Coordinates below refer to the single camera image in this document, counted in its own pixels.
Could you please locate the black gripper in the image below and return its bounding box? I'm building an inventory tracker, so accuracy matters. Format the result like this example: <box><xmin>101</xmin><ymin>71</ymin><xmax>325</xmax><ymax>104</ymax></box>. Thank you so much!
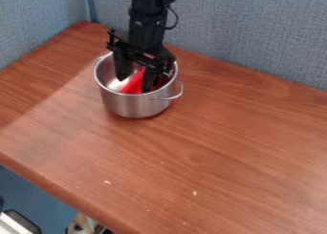
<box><xmin>106</xmin><ymin>8</ymin><xmax>176</xmax><ymax>93</ymax></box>

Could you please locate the red plastic block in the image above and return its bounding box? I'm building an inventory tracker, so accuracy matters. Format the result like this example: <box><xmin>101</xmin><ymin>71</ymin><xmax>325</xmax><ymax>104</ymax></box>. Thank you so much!
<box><xmin>120</xmin><ymin>66</ymin><xmax>168</xmax><ymax>96</ymax></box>

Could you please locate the metal pot with handle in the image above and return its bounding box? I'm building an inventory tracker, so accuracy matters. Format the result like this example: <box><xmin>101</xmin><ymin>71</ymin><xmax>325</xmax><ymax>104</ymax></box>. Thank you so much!
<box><xmin>93</xmin><ymin>53</ymin><xmax>184</xmax><ymax>118</ymax></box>

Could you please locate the white object under table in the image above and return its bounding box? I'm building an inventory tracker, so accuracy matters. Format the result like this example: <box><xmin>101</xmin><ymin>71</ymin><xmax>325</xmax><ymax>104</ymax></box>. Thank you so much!
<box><xmin>64</xmin><ymin>213</ymin><xmax>113</xmax><ymax>234</ymax></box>

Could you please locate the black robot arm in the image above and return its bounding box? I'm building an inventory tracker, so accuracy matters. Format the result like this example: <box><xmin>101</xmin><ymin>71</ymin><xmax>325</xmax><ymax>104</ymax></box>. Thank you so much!
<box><xmin>106</xmin><ymin>0</ymin><xmax>178</xmax><ymax>93</ymax></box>

